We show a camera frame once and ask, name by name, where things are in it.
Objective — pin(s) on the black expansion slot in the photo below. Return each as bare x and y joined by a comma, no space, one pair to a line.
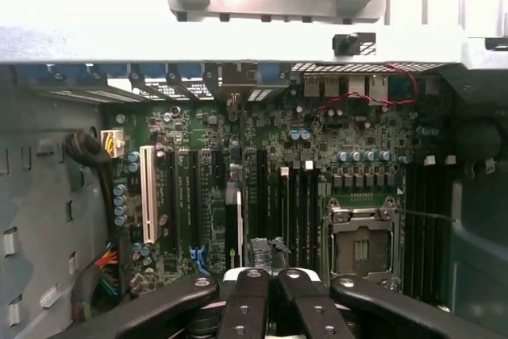
171,204
195,200
262,192

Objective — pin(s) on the socket locking lever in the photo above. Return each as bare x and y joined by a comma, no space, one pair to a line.
428,215

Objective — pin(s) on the CPU socket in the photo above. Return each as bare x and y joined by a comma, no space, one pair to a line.
361,236

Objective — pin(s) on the empty black RAM slots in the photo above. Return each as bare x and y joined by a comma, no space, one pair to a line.
426,236

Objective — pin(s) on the white expansion slot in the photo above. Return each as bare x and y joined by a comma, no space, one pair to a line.
148,196

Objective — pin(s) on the black open PC case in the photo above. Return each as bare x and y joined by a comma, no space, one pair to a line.
119,43

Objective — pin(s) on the green motherboard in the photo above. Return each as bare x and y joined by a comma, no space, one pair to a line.
278,136

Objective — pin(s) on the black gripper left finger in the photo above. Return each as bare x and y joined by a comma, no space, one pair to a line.
242,307

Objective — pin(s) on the blue data connector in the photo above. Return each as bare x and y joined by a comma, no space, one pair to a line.
198,257

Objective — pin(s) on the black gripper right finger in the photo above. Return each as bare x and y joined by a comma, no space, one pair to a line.
313,311

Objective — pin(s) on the white power connector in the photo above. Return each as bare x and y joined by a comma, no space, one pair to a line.
111,144

